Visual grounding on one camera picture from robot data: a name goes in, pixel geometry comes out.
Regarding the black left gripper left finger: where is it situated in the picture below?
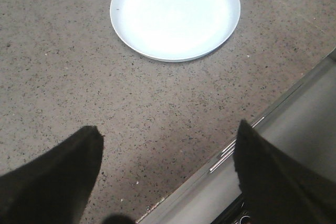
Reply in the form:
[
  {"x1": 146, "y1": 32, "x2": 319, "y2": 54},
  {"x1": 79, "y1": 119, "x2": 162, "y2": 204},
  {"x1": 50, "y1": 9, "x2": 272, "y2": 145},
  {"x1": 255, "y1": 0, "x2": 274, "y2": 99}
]
[{"x1": 1, "y1": 126, "x2": 104, "y2": 223}]

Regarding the silver metal rail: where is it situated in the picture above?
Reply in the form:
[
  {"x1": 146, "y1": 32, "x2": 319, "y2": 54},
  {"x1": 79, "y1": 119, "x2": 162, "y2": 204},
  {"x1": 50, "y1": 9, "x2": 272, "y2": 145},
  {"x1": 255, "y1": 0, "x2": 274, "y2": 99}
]
[{"x1": 209, "y1": 116, "x2": 266, "y2": 174}]

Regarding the white round plate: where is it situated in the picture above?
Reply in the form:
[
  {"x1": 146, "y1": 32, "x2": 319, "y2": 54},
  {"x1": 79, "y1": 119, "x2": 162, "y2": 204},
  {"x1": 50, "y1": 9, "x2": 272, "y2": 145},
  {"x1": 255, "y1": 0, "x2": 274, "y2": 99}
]
[{"x1": 110, "y1": 0, "x2": 241, "y2": 62}]

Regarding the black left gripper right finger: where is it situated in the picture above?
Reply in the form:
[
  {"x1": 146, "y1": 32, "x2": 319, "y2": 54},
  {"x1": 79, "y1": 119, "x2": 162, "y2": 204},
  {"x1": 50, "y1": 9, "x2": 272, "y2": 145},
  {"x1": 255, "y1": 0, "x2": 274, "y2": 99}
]
[{"x1": 233, "y1": 120, "x2": 335, "y2": 223}]

